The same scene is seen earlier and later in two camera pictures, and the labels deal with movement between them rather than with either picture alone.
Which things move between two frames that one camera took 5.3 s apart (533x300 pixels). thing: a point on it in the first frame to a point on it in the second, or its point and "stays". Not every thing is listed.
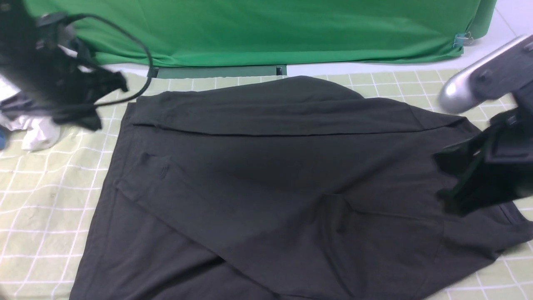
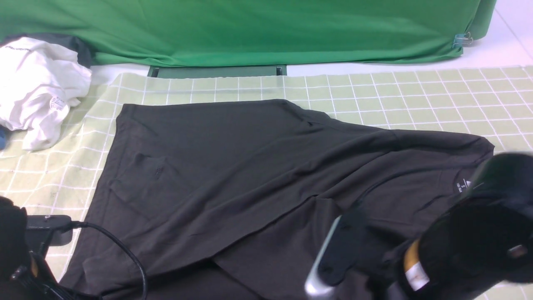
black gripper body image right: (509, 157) to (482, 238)
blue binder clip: (462, 39) stays
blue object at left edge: (3, 135) stays
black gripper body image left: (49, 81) to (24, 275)
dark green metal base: (179, 71) stays
